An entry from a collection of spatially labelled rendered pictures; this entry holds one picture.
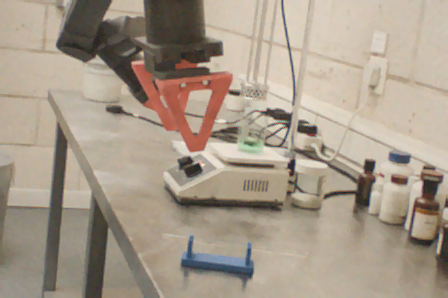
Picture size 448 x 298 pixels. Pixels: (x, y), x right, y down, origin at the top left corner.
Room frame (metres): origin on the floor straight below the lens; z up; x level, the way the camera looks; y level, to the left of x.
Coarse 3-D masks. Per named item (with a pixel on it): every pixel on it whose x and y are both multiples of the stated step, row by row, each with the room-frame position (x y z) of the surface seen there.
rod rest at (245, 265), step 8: (192, 240) 0.99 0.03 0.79; (248, 248) 0.99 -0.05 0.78; (184, 256) 0.99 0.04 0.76; (192, 256) 0.99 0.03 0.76; (200, 256) 1.00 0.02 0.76; (208, 256) 1.00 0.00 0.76; (216, 256) 1.01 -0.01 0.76; (224, 256) 1.01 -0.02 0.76; (248, 256) 0.99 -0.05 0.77; (184, 264) 0.98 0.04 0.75; (192, 264) 0.98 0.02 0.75; (200, 264) 0.98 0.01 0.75; (208, 264) 0.98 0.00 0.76; (216, 264) 0.98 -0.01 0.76; (224, 264) 0.98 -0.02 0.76; (232, 264) 0.98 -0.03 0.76; (240, 264) 0.99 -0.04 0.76; (248, 264) 0.99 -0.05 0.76; (240, 272) 0.98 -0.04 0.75; (248, 272) 0.98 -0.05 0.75
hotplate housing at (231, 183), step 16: (224, 160) 1.36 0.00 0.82; (208, 176) 1.30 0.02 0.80; (224, 176) 1.30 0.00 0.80; (240, 176) 1.31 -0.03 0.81; (256, 176) 1.32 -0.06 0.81; (272, 176) 1.33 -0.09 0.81; (288, 176) 1.34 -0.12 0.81; (176, 192) 1.29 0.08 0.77; (192, 192) 1.28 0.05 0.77; (208, 192) 1.29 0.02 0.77; (224, 192) 1.30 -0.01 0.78; (240, 192) 1.31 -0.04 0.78; (256, 192) 1.32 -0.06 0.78; (272, 192) 1.33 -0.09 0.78
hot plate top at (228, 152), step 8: (208, 144) 1.41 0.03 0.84; (216, 144) 1.41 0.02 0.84; (224, 144) 1.42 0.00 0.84; (232, 144) 1.43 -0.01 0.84; (216, 152) 1.36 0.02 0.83; (224, 152) 1.34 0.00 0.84; (232, 152) 1.35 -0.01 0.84; (240, 152) 1.36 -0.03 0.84; (264, 152) 1.39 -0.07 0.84; (272, 152) 1.40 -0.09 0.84; (232, 160) 1.31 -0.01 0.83; (240, 160) 1.31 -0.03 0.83; (248, 160) 1.32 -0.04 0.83; (256, 160) 1.32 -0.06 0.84; (264, 160) 1.33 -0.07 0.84; (272, 160) 1.33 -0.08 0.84; (280, 160) 1.34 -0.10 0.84
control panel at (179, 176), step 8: (200, 160) 1.38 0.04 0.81; (208, 160) 1.36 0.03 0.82; (168, 168) 1.40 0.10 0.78; (176, 168) 1.38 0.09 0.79; (208, 168) 1.32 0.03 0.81; (216, 168) 1.31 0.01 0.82; (176, 176) 1.34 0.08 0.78; (184, 176) 1.33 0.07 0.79; (200, 176) 1.30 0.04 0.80; (184, 184) 1.29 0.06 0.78
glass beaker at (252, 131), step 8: (240, 112) 1.38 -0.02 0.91; (248, 112) 1.40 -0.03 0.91; (256, 112) 1.40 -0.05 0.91; (264, 112) 1.40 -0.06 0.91; (240, 120) 1.37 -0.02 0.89; (248, 120) 1.36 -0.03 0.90; (256, 120) 1.35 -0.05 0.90; (264, 120) 1.36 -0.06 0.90; (240, 128) 1.37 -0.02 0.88; (248, 128) 1.36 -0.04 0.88; (256, 128) 1.35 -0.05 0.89; (264, 128) 1.36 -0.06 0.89; (240, 136) 1.36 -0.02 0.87; (248, 136) 1.36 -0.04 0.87; (256, 136) 1.36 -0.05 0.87; (264, 136) 1.37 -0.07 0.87; (240, 144) 1.36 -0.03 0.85; (248, 144) 1.35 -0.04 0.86; (256, 144) 1.36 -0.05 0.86; (248, 152) 1.35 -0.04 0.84; (256, 152) 1.36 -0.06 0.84
